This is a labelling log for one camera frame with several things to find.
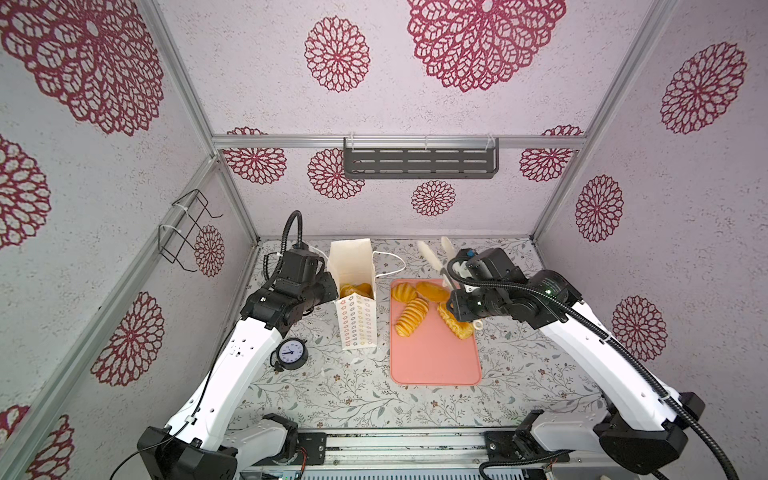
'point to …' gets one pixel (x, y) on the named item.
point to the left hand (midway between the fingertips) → (329, 288)
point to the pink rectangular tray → (432, 354)
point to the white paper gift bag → (351, 270)
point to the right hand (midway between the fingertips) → (454, 302)
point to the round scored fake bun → (404, 291)
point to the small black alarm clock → (291, 353)
